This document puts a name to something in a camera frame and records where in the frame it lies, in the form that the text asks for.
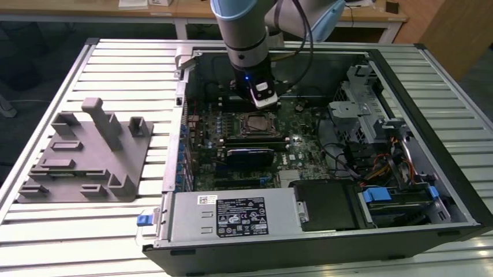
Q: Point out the silver CPU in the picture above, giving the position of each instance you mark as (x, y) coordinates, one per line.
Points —
(259, 123)

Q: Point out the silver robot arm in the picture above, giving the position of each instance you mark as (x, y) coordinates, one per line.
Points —
(243, 37)

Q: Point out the CPU socket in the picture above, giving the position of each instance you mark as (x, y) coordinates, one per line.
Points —
(259, 134)

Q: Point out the black RAM slot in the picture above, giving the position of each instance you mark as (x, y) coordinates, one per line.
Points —
(227, 106)
(255, 142)
(255, 145)
(255, 139)
(227, 99)
(227, 102)
(227, 109)

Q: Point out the round coin battery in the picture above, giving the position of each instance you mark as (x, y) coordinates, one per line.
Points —
(299, 107)

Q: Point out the black graphics card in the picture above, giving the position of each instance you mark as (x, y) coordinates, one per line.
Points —
(251, 158)

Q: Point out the silver drive cage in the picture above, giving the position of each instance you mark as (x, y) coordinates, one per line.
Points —
(350, 111)

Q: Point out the small silver heatsink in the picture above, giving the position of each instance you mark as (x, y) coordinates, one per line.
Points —
(289, 176)

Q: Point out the blue expansion slot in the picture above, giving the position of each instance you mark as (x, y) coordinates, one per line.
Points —
(264, 181)

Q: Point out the black expansion slot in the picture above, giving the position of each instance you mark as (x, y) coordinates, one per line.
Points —
(237, 183)

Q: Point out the green motherboard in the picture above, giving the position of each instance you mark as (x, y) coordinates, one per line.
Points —
(312, 170)

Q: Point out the small white box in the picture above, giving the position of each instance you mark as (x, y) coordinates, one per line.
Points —
(160, 2)

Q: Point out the white paper box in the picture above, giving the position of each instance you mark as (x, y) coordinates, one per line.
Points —
(133, 3)

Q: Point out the wooden desk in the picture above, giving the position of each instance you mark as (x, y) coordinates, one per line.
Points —
(378, 15)

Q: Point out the small black box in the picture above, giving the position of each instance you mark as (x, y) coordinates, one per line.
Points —
(392, 7)

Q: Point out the silver power supply unit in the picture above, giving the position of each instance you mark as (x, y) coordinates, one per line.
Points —
(193, 213)

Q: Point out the grey parts rack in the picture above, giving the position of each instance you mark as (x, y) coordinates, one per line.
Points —
(97, 161)

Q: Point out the blue disk carrier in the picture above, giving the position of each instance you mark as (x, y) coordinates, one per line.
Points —
(376, 196)

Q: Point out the green RAM stick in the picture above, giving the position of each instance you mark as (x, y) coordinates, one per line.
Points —
(84, 173)

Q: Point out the blue plastic latch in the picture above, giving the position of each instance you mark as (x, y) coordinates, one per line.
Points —
(145, 220)

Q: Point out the brown wooden cabinet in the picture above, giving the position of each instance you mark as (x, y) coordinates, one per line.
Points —
(455, 34)

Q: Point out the black open PC case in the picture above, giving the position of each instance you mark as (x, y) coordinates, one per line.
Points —
(308, 256)

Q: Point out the grey stand foot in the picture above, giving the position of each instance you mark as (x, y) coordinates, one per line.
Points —
(7, 108)

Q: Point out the small white wrist camera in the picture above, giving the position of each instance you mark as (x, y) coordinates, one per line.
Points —
(233, 84)

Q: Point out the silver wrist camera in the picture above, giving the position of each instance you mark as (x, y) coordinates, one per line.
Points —
(267, 99)

